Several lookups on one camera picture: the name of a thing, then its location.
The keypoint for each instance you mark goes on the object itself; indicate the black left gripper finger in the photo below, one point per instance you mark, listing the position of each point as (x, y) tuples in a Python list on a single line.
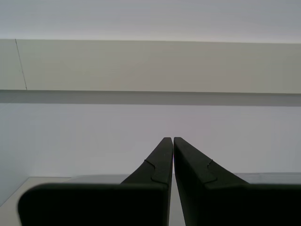
[(235, 204), (94, 204)]

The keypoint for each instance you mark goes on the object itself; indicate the beige horizontal wall board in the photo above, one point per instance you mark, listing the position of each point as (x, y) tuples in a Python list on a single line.
[(150, 67)]

